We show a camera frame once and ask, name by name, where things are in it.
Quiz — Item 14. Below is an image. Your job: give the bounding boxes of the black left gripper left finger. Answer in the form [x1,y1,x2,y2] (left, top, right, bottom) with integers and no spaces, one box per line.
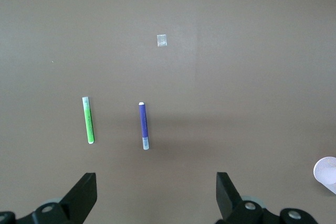
[0,172,98,224]

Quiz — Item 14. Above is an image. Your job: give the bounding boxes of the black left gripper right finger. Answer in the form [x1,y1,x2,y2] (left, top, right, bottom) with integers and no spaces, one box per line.
[215,172,320,224]

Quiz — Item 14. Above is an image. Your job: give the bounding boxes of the purple highlighter pen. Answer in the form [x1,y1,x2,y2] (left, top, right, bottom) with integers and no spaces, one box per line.
[138,101,151,151]

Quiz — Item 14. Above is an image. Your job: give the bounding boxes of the green highlighter pen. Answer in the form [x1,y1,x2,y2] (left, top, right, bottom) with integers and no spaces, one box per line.
[81,97,96,145]

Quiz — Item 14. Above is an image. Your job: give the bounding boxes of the pink plastic cup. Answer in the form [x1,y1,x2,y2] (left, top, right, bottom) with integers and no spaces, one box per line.
[313,156,336,195]

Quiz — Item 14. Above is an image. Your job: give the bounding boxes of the small clear tape piece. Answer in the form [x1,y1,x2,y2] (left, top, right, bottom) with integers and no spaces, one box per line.
[156,34,167,48]

